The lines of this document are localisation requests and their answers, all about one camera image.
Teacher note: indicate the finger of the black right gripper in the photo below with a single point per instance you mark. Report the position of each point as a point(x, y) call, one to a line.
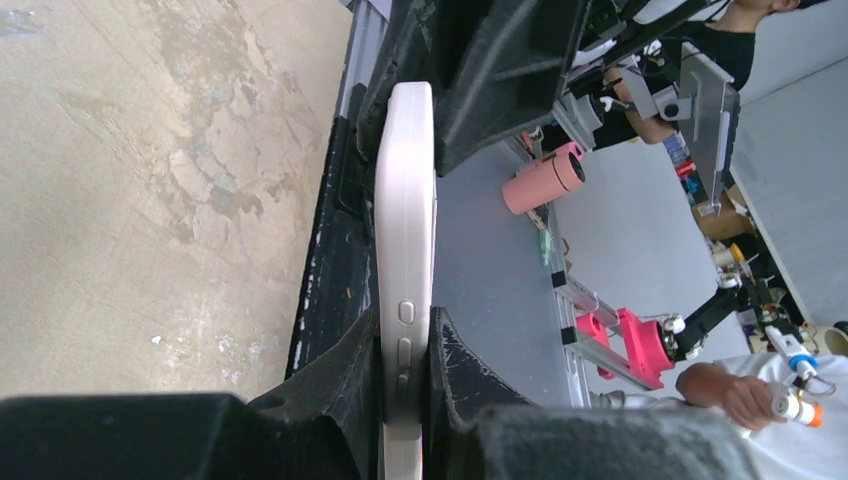
point(509, 76)
point(415, 48)

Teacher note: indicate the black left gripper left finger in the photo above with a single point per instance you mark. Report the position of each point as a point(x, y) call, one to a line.
point(319, 424)

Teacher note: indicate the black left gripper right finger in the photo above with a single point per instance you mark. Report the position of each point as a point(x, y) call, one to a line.
point(478, 427)

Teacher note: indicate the pale pink phone case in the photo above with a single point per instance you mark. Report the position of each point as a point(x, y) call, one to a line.
point(405, 202)

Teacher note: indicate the pink cylinder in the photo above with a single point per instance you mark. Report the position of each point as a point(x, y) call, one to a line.
point(545, 179)

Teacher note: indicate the grey monitor on stand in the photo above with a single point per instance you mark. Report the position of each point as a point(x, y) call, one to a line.
point(703, 103)

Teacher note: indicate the operator hand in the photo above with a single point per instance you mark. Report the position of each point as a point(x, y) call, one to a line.
point(746, 400)

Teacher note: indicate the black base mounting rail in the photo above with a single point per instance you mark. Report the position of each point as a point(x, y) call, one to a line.
point(337, 279)

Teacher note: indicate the aluminium frame rail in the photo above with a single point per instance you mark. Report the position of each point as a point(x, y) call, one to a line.
point(573, 299)

